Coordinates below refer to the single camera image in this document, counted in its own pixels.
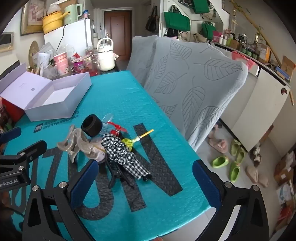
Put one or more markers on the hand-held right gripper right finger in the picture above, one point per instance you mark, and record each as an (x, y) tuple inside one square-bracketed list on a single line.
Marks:
[(205, 183)]

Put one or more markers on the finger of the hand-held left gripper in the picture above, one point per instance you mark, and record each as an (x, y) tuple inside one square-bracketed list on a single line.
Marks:
[(10, 135), (34, 148)]

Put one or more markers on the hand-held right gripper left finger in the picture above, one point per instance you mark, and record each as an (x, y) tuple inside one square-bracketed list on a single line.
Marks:
[(84, 183)]

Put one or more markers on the pale pink round case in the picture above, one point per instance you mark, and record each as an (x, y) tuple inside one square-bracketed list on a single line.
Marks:
[(100, 157)]

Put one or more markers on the translucent wavy hair clip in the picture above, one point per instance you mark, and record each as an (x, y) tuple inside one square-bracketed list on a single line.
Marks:
[(79, 143)]

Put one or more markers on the black checkered hair clip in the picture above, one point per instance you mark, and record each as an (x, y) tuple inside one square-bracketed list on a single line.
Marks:
[(122, 153)]

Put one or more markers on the lavender cardboard box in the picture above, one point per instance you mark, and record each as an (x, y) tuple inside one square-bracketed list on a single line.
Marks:
[(57, 95)]

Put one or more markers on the yellow lollipop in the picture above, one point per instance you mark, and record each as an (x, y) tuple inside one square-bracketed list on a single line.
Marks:
[(128, 142)]

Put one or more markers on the clear plastic toy airplane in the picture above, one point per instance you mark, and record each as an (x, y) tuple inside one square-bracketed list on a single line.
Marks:
[(107, 119)]

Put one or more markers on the green slipper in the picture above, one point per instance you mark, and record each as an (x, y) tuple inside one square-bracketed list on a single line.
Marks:
[(219, 162), (234, 171), (234, 147), (241, 155)]

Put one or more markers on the red box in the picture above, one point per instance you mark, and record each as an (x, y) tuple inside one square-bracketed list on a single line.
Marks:
[(11, 109)]

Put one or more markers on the pink fluffy slipper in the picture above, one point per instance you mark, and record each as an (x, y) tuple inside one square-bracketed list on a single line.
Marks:
[(218, 143), (263, 179), (252, 172)]

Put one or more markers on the pink panda print paper cup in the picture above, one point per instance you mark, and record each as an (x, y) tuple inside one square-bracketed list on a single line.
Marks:
[(63, 69)]

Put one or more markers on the woven straw fan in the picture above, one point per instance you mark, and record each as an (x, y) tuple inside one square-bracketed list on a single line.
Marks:
[(33, 51)]

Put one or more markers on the white low cabinet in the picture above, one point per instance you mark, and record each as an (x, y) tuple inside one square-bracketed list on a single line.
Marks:
[(259, 109)]

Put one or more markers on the purple instant noodle bowl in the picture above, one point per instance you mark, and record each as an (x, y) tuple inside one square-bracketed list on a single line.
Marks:
[(79, 67)]

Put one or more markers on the grey plastic bag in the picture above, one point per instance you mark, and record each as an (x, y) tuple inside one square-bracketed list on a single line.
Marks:
[(46, 49)]

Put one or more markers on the small wooden framed board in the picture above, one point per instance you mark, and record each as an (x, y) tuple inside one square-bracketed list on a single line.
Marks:
[(5, 40)]

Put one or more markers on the teal foam mat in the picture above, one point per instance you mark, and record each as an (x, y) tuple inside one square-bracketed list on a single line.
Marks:
[(129, 97)]

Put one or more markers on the glass mug with red drink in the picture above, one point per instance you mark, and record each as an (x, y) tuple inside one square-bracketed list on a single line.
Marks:
[(93, 66)]

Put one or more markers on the grey leaf-pattern covered chair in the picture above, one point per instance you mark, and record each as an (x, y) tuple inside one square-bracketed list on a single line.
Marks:
[(138, 60), (196, 76)]

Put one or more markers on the white refrigerator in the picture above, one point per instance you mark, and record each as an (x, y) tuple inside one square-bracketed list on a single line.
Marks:
[(74, 34)]

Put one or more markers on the framed picture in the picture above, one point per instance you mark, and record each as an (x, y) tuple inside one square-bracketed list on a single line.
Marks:
[(32, 16)]

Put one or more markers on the yellow pot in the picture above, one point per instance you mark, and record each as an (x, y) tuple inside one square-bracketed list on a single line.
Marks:
[(53, 20)]

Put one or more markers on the pink plastic bag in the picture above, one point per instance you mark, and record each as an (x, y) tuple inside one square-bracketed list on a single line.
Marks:
[(240, 58)]

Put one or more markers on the pale green electric kettle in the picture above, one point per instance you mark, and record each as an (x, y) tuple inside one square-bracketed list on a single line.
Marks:
[(71, 14)]

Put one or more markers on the brown door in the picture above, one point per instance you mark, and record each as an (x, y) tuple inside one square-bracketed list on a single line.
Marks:
[(118, 32)]

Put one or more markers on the row of bottles and jars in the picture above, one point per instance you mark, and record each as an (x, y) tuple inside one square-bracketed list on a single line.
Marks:
[(238, 42)]

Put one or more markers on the green tote bag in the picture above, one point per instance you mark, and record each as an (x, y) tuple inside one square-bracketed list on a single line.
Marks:
[(177, 20)]

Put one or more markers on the black handbag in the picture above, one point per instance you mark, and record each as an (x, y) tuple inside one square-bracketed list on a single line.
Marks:
[(151, 22)]

